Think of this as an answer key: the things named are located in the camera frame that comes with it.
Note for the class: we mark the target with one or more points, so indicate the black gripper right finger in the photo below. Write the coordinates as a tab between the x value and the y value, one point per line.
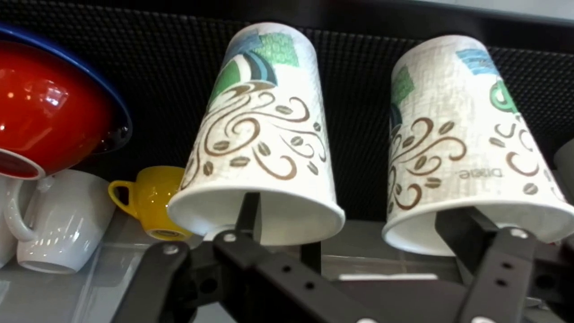
508	275

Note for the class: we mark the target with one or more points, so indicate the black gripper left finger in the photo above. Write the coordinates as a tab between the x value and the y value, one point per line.
280	280

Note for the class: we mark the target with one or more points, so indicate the printed paper coffee cup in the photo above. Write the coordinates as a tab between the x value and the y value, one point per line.
459	149
262	137

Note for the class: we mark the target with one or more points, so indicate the yellow ceramic cup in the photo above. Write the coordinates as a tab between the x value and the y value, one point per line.
152	200

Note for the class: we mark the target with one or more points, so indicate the white ceramic cup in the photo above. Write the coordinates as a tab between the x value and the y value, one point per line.
5	227
64	221

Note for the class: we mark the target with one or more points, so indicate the red bowl blue rim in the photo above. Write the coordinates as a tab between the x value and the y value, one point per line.
47	108

